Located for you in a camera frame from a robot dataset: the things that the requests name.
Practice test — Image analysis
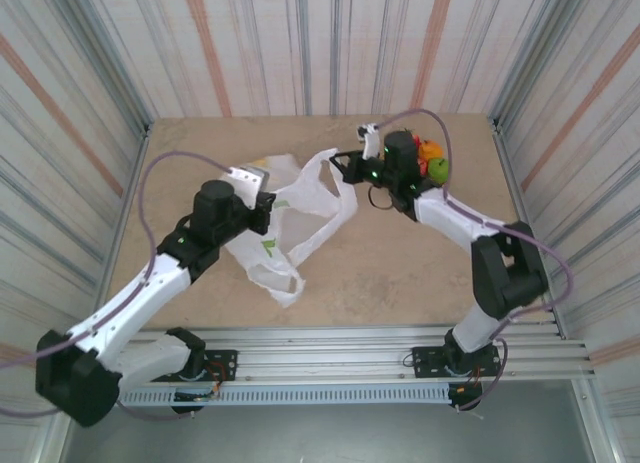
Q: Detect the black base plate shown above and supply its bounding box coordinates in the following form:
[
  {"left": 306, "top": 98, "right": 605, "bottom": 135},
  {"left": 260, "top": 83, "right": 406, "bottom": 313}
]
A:
[
  {"left": 410, "top": 345, "right": 501, "bottom": 379},
  {"left": 199, "top": 350, "right": 239, "bottom": 383}
]

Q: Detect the aluminium rail frame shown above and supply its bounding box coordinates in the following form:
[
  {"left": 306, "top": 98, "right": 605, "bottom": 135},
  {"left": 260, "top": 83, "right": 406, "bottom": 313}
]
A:
[{"left": 119, "top": 310, "right": 596, "bottom": 384}]

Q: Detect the white slotted cable duct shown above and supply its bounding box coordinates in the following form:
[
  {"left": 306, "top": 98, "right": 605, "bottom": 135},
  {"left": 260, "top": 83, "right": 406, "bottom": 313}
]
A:
[{"left": 119, "top": 385, "right": 451, "bottom": 407}]

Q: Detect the white printed plastic bag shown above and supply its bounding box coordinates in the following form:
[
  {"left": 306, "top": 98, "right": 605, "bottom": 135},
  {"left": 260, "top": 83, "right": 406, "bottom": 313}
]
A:
[{"left": 219, "top": 147, "right": 359, "bottom": 309}]

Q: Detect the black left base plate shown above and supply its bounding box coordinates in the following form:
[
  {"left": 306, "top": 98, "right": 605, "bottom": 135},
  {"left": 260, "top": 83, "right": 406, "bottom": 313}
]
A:
[{"left": 199, "top": 350, "right": 239, "bottom": 383}]

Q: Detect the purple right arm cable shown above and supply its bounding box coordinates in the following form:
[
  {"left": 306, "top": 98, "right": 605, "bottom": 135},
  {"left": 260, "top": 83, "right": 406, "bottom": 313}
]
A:
[{"left": 373, "top": 107, "right": 574, "bottom": 413}]

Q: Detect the orange fruit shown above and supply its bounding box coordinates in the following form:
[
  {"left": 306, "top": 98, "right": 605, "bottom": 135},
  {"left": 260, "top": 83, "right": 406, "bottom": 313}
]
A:
[{"left": 418, "top": 138, "right": 445, "bottom": 162}]

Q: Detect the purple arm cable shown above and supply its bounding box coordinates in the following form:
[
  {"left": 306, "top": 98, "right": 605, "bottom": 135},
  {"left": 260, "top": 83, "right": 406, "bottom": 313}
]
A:
[
  {"left": 373, "top": 107, "right": 574, "bottom": 413},
  {"left": 0, "top": 150, "right": 234, "bottom": 424}
]

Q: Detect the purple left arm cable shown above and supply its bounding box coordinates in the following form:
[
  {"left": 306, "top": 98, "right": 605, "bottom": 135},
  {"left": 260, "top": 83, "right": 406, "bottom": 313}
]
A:
[{"left": 0, "top": 150, "right": 234, "bottom": 424}]

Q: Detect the green apple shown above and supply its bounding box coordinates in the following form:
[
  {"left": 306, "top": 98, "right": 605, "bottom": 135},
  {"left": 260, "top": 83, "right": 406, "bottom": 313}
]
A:
[{"left": 427, "top": 156, "right": 451, "bottom": 183}]

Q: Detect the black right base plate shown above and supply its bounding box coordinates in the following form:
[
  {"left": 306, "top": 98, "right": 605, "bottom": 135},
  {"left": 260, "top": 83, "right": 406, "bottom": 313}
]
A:
[{"left": 410, "top": 345, "right": 501, "bottom": 379}]

